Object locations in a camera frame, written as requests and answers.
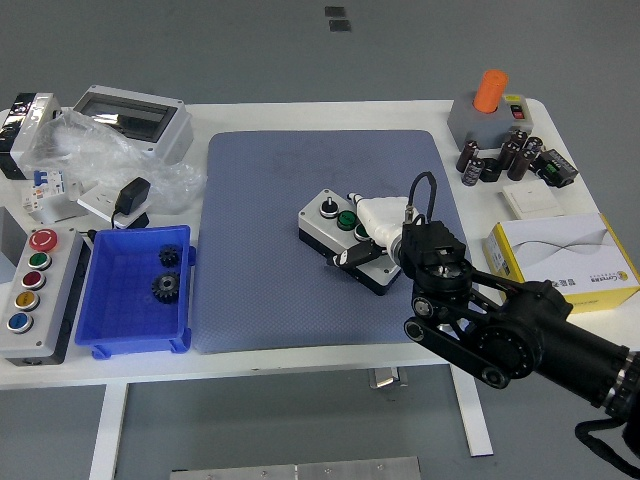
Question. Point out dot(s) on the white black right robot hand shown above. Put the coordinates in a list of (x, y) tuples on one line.
[(382, 212)]

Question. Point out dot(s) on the grey four-button control box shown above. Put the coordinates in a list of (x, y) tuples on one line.
[(320, 225)]

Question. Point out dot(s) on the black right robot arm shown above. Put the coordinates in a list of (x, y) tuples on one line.
[(515, 330)]

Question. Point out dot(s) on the grey five-button control box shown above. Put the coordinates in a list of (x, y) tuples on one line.
[(50, 300)]

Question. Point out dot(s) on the short black capacitor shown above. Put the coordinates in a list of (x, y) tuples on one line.
[(490, 171)]

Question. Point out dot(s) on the blue-grey table mat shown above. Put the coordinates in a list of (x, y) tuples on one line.
[(260, 200)]

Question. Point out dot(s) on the orange cylinder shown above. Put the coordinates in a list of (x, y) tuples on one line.
[(490, 90)]

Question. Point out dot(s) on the black module with green label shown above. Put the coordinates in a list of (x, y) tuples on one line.
[(555, 169)]

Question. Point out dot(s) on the yellow white cardboard box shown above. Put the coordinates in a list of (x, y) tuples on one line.
[(560, 250)]

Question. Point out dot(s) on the dark floor plate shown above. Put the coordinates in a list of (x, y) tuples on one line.
[(340, 25), (335, 11)]

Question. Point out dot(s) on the small black bevel gear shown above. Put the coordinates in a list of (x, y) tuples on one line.
[(169, 256)]

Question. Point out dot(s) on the large black bevel gear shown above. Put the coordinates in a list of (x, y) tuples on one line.
[(166, 287)]

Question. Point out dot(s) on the white table leg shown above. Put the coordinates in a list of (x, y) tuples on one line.
[(475, 425), (107, 430)]

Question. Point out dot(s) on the black power adapter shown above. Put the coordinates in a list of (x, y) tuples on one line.
[(132, 195)]

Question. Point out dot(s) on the grey metal plate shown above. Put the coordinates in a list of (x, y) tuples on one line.
[(300, 470)]

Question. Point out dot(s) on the blue plastic bin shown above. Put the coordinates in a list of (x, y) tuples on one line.
[(125, 315)]

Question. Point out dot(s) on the white power socket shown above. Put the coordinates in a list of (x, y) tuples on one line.
[(97, 200)]

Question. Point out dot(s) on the clear plastic bag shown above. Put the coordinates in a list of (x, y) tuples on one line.
[(100, 150)]

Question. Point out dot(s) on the white blue circuit breaker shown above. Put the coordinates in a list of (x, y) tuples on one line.
[(45, 187)]

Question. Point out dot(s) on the white black electrical device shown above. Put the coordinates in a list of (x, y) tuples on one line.
[(27, 130)]

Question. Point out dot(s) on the plain grey box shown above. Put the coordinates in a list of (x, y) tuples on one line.
[(9, 245)]

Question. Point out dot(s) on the grey switch base box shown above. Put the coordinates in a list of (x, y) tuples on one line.
[(467, 122)]

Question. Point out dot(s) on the white wall switch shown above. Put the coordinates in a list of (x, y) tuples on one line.
[(532, 199)]

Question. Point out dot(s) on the metal table bracket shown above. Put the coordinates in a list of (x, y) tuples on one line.
[(387, 378)]

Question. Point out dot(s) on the grey enclosure with clear lid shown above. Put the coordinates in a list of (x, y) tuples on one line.
[(172, 135)]

